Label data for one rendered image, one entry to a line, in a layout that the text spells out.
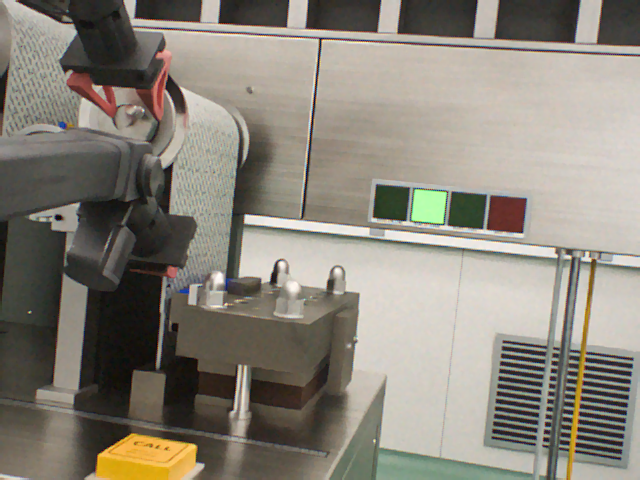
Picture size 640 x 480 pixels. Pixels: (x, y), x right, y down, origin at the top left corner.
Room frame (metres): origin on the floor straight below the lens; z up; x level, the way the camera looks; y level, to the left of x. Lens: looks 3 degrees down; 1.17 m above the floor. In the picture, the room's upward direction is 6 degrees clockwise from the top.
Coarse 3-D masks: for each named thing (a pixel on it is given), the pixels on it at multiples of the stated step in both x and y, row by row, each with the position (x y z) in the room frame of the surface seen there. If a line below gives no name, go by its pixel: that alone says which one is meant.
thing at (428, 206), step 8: (416, 192) 1.20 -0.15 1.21; (424, 192) 1.20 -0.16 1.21; (432, 192) 1.20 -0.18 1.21; (440, 192) 1.19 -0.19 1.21; (416, 200) 1.20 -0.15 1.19; (424, 200) 1.20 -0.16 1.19; (432, 200) 1.20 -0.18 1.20; (440, 200) 1.19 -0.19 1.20; (416, 208) 1.20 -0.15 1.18; (424, 208) 1.20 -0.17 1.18; (432, 208) 1.20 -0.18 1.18; (440, 208) 1.19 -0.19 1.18; (416, 216) 1.20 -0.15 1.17; (424, 216) 1.20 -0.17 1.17; (432, 216) 1.20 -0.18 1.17; (440, 216) 1.19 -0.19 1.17
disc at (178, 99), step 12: (168, 84) 0.94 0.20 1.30; (180, 96) 0.94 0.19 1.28; (84, 108) 0.97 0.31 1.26; (180, 108) 0.94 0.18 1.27; (84, 120) 0.96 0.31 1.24; (180, 120) 0.94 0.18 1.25; (180, 132) 0.94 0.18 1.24; (168, 144) 0.94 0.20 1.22; (180, 144) 0.94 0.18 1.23; (168, 156) 0.94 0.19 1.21
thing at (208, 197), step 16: (176, 176) 0.95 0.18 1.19; (192, 176) 1.00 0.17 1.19; (208, 176) 1.06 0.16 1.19; (224, 176) 1.12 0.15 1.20; (176, 192) 0.95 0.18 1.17; (192, 192) 1.00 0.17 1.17; (208, 192) 1.06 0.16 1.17; (224, 192) 1.13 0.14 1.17; (176, 208) 0.96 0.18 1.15; (192, 208) 1.01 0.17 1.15; (208, 208) 1.07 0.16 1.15; (224, 208) 1.14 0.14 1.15; (208, 224) 1.08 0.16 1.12; (224, 224) 1.15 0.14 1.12; (192, 240) 1.02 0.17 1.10; (208, 240) 1.08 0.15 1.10; (224, 240) 1.15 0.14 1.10; (192, 256) 1.03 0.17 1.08; (208, 256) 1.09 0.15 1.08; (224, 256) 1.16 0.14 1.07; (192, 272) 1.03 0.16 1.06; (208, 272) 1.09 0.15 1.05; (224, 272) 1.17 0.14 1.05; (176, 288) 0.98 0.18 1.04; (160, 304) 0.95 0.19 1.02
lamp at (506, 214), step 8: (496, 200) 1.18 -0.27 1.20; (504, 200) 1.17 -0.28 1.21; (512, 200) 1.17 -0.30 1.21; (520, 200) 1.17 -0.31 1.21; (496, 208) 1.18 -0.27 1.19; (504, 208) 1.17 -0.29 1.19; (512, 208) 1.17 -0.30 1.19; (520, 208) 1.17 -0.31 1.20; (496, 216) 1.18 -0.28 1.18; (504, 216) 1.17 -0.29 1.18; (512, 216) 1.17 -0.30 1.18; (520, 216) 1.17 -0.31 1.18; (488, 224) 1.18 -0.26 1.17; (496, 224) 1.18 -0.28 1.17; (504, 224) 1.17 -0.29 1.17; (512, 224) 1.17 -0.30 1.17; (520, 224) 1.17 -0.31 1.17
